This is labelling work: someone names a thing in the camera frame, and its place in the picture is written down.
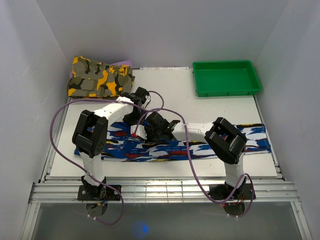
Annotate blue white red patterned trousers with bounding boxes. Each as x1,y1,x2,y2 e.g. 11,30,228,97
72,121,272,163

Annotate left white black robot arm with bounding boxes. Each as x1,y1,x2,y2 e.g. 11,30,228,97
72,87,151,200

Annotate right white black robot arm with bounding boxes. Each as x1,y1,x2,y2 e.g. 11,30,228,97
144,112,247,200

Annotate camouflage yellow green trousers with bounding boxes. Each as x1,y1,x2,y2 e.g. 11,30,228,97
66,55,136,100

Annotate green plastic tray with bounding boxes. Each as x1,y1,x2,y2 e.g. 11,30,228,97
192,60,262,98

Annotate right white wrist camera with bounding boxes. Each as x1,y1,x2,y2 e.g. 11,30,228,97
130,124,147,140

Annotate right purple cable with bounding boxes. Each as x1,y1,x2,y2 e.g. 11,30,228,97
133,107,256,219

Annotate purple cable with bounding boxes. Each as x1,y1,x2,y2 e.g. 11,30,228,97
133,107,256,219
49,90,165,225

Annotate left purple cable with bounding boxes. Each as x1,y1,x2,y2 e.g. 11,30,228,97
49,90,165,225

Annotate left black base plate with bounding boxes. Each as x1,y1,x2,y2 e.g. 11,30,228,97
77,181,122,201

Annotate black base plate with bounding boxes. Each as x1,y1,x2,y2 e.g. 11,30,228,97
208,181,257,201
77,181,122,201

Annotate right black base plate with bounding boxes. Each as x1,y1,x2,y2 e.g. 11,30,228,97
208,181,257,201

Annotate aluminium frame rail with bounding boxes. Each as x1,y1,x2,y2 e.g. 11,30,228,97
28,179,300,204

